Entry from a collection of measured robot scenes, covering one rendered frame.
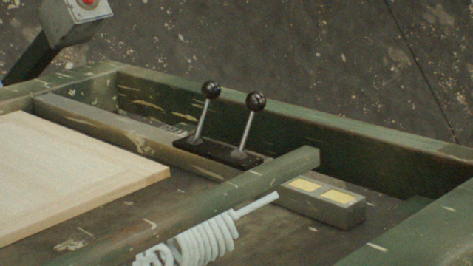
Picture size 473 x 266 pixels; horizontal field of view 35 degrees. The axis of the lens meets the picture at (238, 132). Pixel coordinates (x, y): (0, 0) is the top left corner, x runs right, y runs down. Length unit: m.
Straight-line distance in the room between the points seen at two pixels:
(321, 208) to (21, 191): 0.54
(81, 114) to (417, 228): 0.92
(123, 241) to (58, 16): 1.43
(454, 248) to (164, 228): 0.40
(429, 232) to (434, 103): 3.30
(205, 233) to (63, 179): 0.67
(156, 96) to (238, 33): 1.69
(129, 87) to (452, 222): 1.14
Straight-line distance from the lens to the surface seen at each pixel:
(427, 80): 4.27
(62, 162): 1.48
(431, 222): 0.98
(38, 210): 1.29
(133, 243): 0.63
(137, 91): 1.90
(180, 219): 0.66
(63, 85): 1.89
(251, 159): 1.30
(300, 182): 1.23
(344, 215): 1.15
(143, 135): 1.49
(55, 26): 2.04
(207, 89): 1.39
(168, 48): 3.24
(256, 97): 1.30
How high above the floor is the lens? 2.52
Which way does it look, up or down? 50 degrees down
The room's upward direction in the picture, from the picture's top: 59 degrees clockwise
